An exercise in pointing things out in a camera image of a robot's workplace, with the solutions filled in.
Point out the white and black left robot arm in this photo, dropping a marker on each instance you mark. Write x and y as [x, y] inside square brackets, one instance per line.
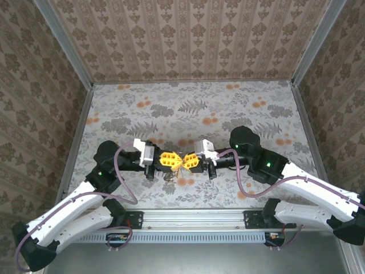
[62, 214]

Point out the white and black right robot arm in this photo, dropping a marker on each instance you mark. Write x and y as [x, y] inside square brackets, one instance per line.
[313, 188]

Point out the small black controller board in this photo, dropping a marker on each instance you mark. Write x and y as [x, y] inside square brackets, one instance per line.
[275, 237]
[117, 237]

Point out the grey metal sheet panel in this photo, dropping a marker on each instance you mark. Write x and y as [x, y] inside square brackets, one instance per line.
[185, 259]

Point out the aluminium table side rail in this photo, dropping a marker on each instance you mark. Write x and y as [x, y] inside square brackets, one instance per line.
[77, 137]
[308, 128]

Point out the aluminium mounting rail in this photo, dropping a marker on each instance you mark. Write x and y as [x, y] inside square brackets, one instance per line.
[185, 219]

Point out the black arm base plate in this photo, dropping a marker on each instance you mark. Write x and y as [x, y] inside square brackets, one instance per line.
[136, 219]
[251, 219]

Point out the aluminium table back rail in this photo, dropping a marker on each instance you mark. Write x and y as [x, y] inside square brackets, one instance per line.
[194, 82]

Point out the aluminium frame post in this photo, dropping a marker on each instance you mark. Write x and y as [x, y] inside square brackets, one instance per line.
[65, 48]
[316, 45]

